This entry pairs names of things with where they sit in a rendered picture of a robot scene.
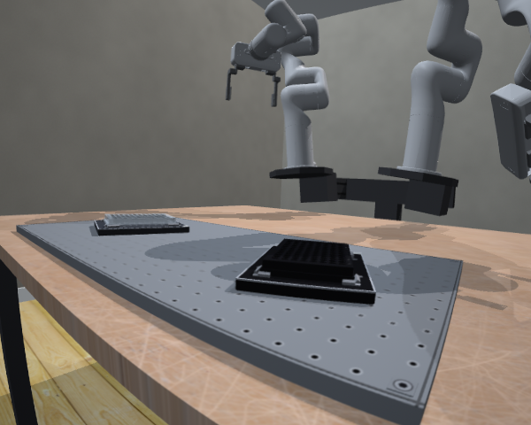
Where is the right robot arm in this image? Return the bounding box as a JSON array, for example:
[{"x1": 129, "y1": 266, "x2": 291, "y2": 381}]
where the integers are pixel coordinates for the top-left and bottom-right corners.
[{"x1": 249, "y1": 0, "x2": 329, "y2": 168}]

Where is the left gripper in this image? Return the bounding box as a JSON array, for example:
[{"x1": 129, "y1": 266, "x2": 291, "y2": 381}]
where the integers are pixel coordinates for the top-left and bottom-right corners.
[{"x1": 490, "y1": 83, "x2": 531, "y2": 183}]

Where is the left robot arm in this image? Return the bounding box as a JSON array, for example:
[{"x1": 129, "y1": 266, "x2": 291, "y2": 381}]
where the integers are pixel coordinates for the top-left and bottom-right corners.
[{"x1": 396, "y1": 0, "x2": 531, "y2": 176}]

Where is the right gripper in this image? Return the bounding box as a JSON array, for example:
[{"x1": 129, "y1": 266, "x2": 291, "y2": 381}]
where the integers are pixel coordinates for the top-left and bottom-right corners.
[{"x1": 226, "y1": 42, "x2": 281, "y2": 107}]

